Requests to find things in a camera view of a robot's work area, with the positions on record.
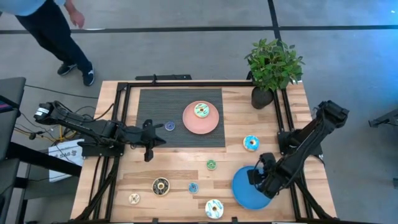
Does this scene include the large white teal-striped donut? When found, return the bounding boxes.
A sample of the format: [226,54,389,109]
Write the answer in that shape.
[205,198,224,220]

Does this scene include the large mint green donut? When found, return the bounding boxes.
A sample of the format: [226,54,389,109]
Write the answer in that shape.
[194,103,210,119]

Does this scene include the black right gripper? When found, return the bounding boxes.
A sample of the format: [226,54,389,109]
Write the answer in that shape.
[248,152,282,200]

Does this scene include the thin black floor cable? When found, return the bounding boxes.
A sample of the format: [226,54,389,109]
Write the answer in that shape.
[24,84,99,100]

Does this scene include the pink round plate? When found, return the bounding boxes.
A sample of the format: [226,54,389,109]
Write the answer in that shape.
[182,100,220,135]

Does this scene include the dark grey ribbed placemat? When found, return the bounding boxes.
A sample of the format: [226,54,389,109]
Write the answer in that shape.
[136,88,226,149]

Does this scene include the white printed bag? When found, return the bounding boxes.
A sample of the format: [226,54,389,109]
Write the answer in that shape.
[48,139,85,183]

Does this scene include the person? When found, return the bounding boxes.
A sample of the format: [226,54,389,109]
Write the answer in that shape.
[0,0,96,87]

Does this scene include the black tablet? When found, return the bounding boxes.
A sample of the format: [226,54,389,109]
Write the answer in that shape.
[0,95,21,114]

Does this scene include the blue round plate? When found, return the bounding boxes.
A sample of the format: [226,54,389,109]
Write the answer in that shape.
[231,165,273,211]

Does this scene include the large chocolate donut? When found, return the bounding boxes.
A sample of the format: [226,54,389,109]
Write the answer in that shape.
[152,177,170,197]

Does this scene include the black desk beam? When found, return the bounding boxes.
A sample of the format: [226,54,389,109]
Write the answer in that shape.
[6,142,83,177]

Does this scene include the black stand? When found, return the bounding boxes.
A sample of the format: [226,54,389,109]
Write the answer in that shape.
[368,108,398,129]

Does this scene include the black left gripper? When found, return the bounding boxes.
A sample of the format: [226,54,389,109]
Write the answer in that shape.
[135,119,167,162]

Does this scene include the tangled black cables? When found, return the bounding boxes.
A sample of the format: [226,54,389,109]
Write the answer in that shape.
[14,104,115,147]

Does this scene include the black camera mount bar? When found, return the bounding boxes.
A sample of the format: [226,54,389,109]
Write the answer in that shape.
[135,74,193,82]

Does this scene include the potted green plant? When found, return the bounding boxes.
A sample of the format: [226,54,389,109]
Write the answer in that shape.
[244,38,306,110]

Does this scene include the yellow cable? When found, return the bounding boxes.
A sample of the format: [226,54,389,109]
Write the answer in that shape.
[58,124,78,141]

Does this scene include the large blue frosted donut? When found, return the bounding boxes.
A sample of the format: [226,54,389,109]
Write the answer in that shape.
[243,134,260,152]

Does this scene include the black aluminium table frame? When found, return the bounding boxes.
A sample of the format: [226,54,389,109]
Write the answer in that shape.
[58,80,374,224]

